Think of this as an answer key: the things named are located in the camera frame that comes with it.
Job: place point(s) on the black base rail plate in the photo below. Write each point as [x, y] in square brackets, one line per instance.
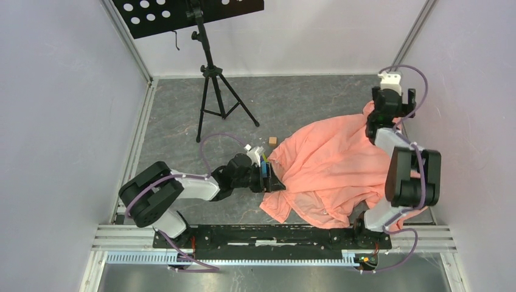
[277, 242]

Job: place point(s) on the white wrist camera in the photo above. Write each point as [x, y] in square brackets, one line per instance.
[254, 153]
[391, 81]

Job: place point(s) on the white toothed cable track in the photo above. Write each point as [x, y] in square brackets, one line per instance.
[172, 258]

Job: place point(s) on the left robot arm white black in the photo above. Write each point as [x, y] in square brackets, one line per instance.
[150, 195]

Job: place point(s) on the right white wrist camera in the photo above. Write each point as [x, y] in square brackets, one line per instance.
[391, 81]

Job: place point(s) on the black tripod stand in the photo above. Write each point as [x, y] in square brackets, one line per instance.
[211, 73]

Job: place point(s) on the blue toy block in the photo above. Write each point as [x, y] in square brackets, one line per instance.
[264, 166]

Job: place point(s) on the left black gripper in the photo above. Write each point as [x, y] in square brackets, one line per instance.
[271, 184]

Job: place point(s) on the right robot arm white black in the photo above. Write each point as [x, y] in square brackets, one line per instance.
[414, 173]

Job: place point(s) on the tan wooden cube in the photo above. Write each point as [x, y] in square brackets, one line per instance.
[273, 141]

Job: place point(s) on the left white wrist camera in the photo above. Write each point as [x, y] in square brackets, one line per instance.
[254, 153]

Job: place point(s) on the salmon pink zip jacket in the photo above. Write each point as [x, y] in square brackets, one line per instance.
[328, 167]

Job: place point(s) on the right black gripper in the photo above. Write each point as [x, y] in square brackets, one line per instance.
[406, 110]

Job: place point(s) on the black perforated board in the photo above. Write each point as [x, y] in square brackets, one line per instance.
[147, 18]

